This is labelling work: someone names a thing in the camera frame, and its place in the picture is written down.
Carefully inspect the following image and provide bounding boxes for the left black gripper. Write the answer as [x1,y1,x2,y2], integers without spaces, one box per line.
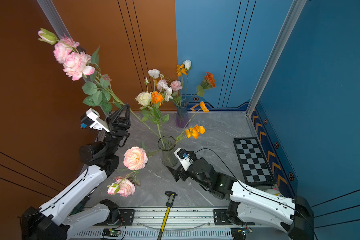
[101,109,128,161]

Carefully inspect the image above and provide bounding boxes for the cream rose flower stem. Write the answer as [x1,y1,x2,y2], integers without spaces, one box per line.
[135,91,170,139]

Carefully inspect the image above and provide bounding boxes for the clear grey glass vase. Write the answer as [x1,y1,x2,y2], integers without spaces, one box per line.
[158,136,178,167]

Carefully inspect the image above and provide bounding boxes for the white orange ranunculus stem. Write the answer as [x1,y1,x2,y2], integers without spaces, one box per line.
[142,69,175,134]

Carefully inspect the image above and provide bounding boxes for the blue purple glass vase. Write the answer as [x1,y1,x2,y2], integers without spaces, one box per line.
[175,100,190,129]

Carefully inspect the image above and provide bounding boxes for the pink peony flower stem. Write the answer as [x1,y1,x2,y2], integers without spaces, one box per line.
[156,79,183,106]

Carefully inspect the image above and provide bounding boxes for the white rose flower stem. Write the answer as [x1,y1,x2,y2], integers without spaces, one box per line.
[183,60,192,99]

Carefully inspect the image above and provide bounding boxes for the orange gerbera flower stem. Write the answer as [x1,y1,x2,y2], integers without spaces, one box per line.
[186,72,217,104]

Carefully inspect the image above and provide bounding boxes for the small pink carnation spray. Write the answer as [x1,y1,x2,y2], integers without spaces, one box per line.
[38,28,125,112]

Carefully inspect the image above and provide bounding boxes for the yellow poppy flower stem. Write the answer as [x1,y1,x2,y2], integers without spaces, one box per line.
[149,64,186,100]

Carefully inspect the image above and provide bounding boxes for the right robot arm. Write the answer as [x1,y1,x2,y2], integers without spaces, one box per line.
[168,158,317,240]

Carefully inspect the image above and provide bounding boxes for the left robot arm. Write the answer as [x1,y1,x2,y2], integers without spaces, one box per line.
[20,104,131,240]

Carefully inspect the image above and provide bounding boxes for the yellow black caliper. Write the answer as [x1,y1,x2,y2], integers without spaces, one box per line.
[157,191,178,240]

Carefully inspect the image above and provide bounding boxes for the black white checkerboard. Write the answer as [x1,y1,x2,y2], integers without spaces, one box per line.
[233,138,276,187]

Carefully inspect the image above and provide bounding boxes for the right green circuit board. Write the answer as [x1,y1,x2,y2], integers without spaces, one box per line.
[231,228,253,240]

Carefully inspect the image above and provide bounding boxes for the green circuit board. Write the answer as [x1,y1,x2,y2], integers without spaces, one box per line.
[231,228,253,240]
[101,228,124,240]

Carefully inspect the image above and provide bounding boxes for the left green circuit board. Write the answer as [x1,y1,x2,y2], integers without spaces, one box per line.
[101,228,124,240]

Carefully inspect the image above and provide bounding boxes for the pink green plush toy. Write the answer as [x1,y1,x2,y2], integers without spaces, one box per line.
[265,189,284,197]

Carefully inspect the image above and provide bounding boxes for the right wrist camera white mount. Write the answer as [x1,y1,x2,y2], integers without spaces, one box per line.
[174,148,197,171]

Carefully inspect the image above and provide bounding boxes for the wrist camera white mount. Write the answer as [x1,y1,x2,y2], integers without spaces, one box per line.
[174,148,197,171]
[81,108,110,133]

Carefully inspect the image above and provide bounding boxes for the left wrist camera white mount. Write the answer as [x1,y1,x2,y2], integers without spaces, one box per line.
[81,108,110,133]

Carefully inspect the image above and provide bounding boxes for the aluminium front rail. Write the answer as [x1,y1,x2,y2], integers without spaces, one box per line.
[41,206,305,240]

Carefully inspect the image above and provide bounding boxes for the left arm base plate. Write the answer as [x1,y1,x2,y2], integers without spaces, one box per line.
[102,209,135,226]

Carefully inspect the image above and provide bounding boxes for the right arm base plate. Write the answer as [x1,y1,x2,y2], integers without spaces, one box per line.
[213,209,256,227]

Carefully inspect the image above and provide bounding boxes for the green handled screwdriver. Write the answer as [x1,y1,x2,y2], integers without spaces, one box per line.
[70,196,90,216]

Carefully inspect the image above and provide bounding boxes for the left aluminium corner post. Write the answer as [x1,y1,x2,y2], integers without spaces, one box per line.
[36,0,112,116]

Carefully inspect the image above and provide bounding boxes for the aluminium corner post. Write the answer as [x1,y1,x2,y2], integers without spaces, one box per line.
[246,0,307,118]
[36,0,112,116]

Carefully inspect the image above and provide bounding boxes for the right aluminium corner post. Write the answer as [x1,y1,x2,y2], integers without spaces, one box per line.
[246,0,307,118]

